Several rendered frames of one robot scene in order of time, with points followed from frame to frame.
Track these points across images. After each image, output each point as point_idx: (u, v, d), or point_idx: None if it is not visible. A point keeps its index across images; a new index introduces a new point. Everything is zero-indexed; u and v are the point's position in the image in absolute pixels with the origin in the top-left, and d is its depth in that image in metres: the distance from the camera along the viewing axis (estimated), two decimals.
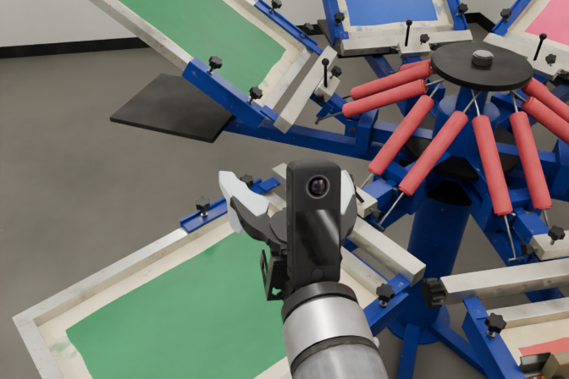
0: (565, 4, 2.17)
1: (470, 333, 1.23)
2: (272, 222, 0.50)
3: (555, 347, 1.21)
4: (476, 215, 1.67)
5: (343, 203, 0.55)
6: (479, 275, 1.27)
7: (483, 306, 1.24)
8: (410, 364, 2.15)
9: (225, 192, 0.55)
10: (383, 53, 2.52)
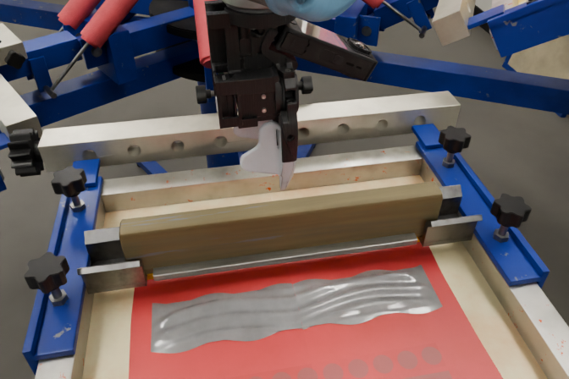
0: None
1: None
2: None
3: None
4: None
5: (294, 138, 0.53)
6: (107, 127, 0.80)
7: (97, 171, 0.77)
8: None
9: None
10: None
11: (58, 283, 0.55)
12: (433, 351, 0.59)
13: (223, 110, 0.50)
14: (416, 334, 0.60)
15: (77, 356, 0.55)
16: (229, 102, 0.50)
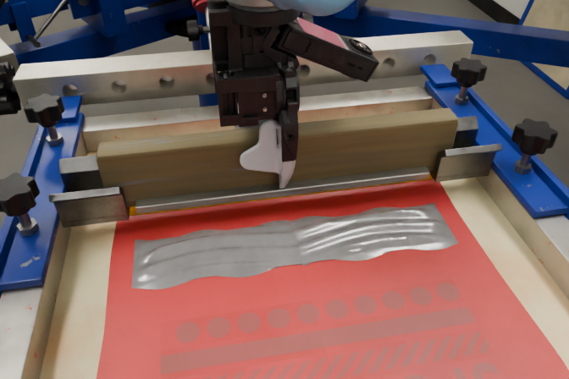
0: None
1: None
2: None
3: None
4: None
5: None
6: (91, 62, 0.74)
7: (79, 107, 0.70)
8: None
9: None
10: None
11: (24, 205, 0.49)
12: (449, 287, 0.52)
13: (223, 108, 0.50)
14: (429, 271, 0.54)
15: (47, 288, 0.49)
16: (229, 101, 0.50)
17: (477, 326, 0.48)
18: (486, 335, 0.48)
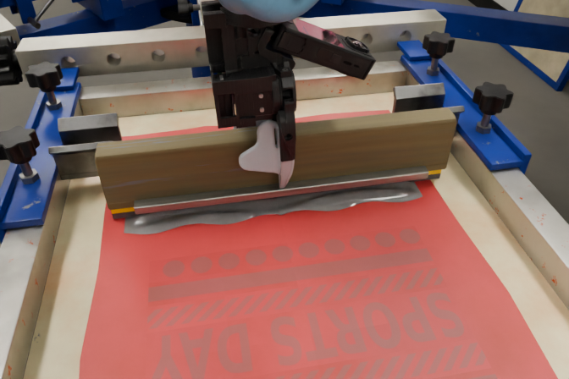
0: None
1: None
2: None
3: None
4: None
5: (292, 137, 0.53)
6: (87, 36, 0.79)
7: (76, 77, 0.76)
8: None
9: None
10: None
11: (26, 154, 0.54)
12: (411, 233, 0.57)
13: (221, 110, 0.51)
14: (394, 219, 0.59)
15: (46, 228, 0.54)
16: (226, 102, 0.50)
17: (434, 263, 0.54)
18: (441, 271, 0.53)
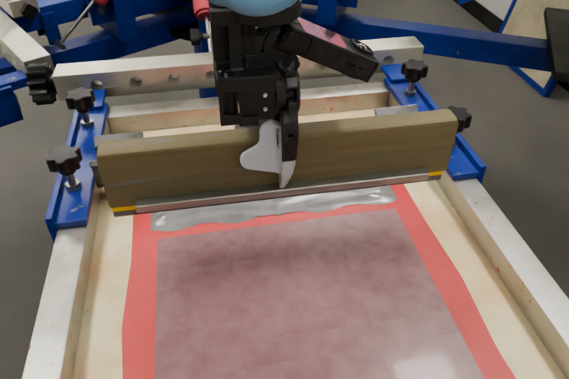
0: None
1: None
2: None
3: None
4: None
5: (295, 137, 0.53)
6: (113, 63, 0.91)
7: (104, 98, 0.88)
8: None
9: None
10: None
11: (73, 167, 0.67)
12: None
13: (224, 107, 0.50)
14: (373, 218, 0.72)
15: (89, 227, 0.67)
16: (230, 100, 0.50)
17: (404, 255, 0.66)
18: (409, 260, 0.66)
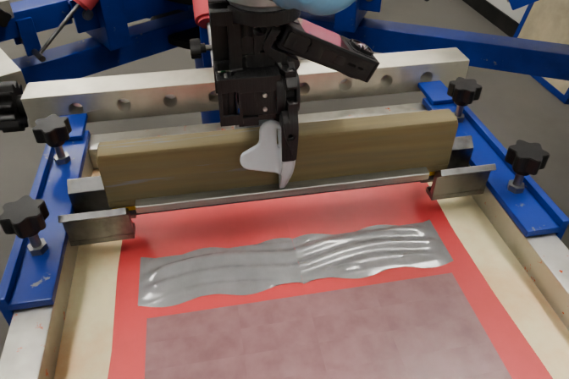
0: None
1: None
2: None
3: None
4: None
5: (295, 137, 0.53)
6: (96, 80, 0.75)
7: (85, 125, 0.72)
8: None
9: None
10: None
11: (35, 228, 0.51)
12: None
13: (223, 108, 0.50)
14: (425, 288, 0.56)
15: (57, 307, 0.51)
16: (229, 101, 0.50)
17: (472, 343, 0.50)
18: (479, 353, 0.50)
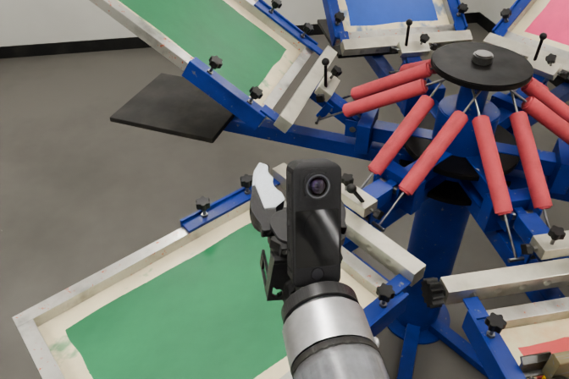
0: (565, 4, 2.17)
1: (470, 333, 1.23)
2: (272, 222, 0.50)
3: (555, 347, 1.21)
4: (476, 215, 1.67)
5: None
6: (479, 275, 1.27)
7: (483, 306, 1.24)
8: (410, 364, 2.15)
9: (252, 181, 0.57)
10: (383, 53, 2.52)
11: None
12: None
13: None
14: None
15: None
16: None
17: None
18: None
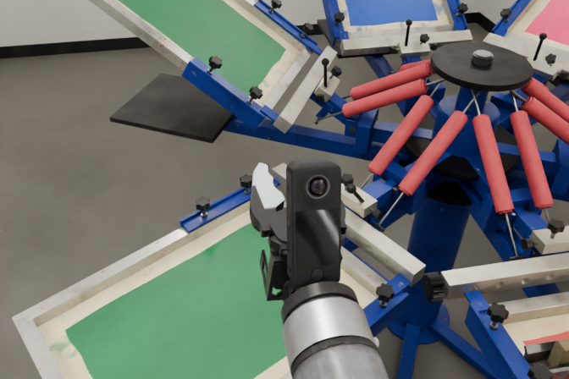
0: (565, 4, 2.17)
1: (472, 327, 1.21)
2: (272, 222, 0.50)
3: (560, 340, 1.19)
4: (476, 215, 1.67)
5: None
6: (480, 269, 1.26)
7: (485, 299, 1.23)
8: (410, 364, 2.15)
9: (252, 181, 0.57)
10: (383, 53, 2.52)
11: None
12: None
13: None
14: None
15: None
16: None
17: None
18: None
